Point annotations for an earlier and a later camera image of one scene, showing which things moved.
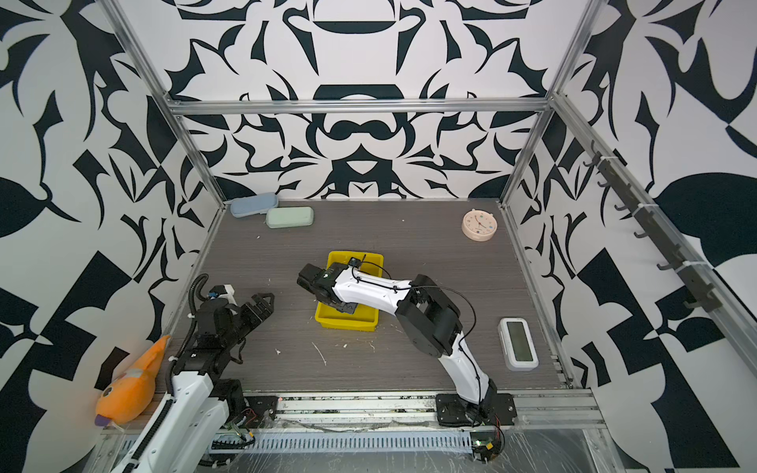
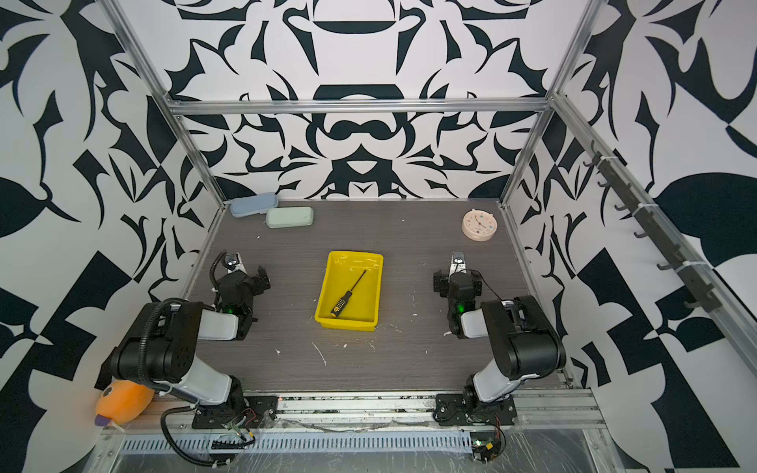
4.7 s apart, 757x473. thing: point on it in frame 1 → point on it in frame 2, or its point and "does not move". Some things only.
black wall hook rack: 702,294 does not move
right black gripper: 344,308 → 442,284
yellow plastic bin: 365,317 does not move
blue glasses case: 253,205 does not move
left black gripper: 258,317 → 260,280
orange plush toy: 131,391 does not move
